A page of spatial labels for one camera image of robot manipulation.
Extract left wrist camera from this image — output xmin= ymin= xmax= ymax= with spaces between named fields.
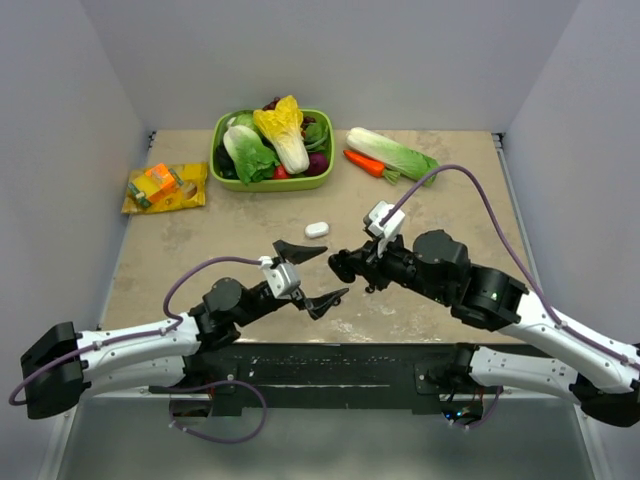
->
xmin=259 ymin=256 xmax=301 ymax=293

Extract round green cabbage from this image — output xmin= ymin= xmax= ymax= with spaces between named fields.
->
xmin=226 ymin=112 xmax=260 ymax=134

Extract white earbud charging case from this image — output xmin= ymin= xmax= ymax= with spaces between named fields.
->
xmin=304 ymin=222 xmax=330 ymax=239

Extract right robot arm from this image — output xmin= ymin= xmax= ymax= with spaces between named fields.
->
xmin=329 ymin=230 xmax=639 ymax=427

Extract orange juice box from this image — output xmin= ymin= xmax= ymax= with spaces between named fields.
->
xmin=128 ymin=163 xmax=183 ymax=209

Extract dark red grapes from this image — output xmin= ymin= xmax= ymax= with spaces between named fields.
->
xmin=262 ymin=97 xmax=281 ymax=111

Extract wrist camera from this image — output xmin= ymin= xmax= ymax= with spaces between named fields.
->
xmin=259 ymin=256 xmax=301 ymax=293
xmin=364 ymin=200 xmax=406 ymax=258

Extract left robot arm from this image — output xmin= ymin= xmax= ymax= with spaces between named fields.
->
xmin=9 ymin=240 xmax=347 ymax=420

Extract dark green leafy vegetable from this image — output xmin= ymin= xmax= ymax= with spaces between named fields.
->
xmin=303 ymin=122 xmax=329 ymax=152

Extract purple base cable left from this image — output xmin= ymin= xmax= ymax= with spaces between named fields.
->
xmin=168 ymin=374 xmax=270 ymax=442

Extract yellow snack bag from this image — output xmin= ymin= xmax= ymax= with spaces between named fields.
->
xmin=121 ymin=163 xmax=207 ymax=215

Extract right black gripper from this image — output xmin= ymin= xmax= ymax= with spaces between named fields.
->
xmin=346 ymin=227 xmax=451 ymax=304

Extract purple onion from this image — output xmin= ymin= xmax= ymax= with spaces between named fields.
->
xmin=304 ymin=152 xmax=329 ymax=177

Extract black earbud charging case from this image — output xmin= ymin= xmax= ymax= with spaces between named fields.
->
xmin=328 ymin=250 xmax=356 ymax=284

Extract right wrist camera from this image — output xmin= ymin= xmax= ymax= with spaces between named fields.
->
xmin=364 ymin=200 xmax=406 ymax=258

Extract green plastic basket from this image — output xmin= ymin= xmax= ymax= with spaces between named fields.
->
xmin=209 ymin=108 xmax=336 ymax=193

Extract green lettuce in basket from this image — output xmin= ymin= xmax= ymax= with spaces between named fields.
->
xmin=223 ymin=125 xmax=279 ymax=185

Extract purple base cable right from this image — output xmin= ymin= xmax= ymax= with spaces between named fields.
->
xmin=447 ymin=384 xmax=506 ymax=430

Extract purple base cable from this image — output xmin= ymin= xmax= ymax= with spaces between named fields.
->
xmin=447 ymin=384 xmax=506 ymax=430
xmin=168 ymin=374 xmax=270 ymax=442

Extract yellow napa cabbage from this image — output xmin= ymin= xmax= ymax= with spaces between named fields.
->
xmin=253 ymin=95 xmax=309 ymax=175

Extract orange toy carrot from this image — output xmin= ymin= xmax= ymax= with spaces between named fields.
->
xmin=343 ymin=150 xmax=401 ymax=185

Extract napa cabbage on table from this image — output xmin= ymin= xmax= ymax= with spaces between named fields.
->
xmin=346 ymin=127 xmax=439 ymax=181

